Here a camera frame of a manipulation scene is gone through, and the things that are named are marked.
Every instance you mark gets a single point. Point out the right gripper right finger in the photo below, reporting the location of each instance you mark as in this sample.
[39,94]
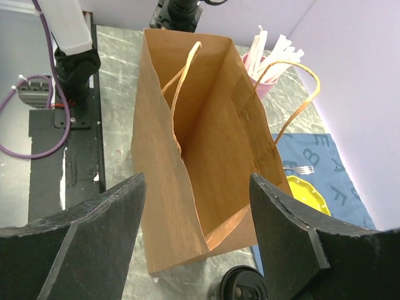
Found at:
[306,254]

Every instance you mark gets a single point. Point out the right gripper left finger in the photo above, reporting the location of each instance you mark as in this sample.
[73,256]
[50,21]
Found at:
[82,252]

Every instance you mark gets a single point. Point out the black coffee cup lid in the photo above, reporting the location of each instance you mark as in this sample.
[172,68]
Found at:
[239,282]

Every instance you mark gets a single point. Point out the brown paper bag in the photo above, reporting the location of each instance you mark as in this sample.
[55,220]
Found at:
[200,130]

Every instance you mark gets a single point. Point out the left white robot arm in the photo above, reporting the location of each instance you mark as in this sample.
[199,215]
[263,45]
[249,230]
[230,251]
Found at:
[76,56]

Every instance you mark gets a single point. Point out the yellow dotted plate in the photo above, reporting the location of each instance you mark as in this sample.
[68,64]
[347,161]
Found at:
[306,193]

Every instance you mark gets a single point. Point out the silver fork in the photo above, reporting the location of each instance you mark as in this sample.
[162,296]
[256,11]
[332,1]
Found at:
[301,170]

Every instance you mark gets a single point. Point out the blue alphabet placemat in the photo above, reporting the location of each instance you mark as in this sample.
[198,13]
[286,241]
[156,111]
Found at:
[330,177]

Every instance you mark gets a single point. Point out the pink straw holder cup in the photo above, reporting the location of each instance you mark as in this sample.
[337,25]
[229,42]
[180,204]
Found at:
[264,87]

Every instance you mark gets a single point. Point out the white wrapped straws bundle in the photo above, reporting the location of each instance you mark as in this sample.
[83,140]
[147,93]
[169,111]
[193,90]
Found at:
[256,62]

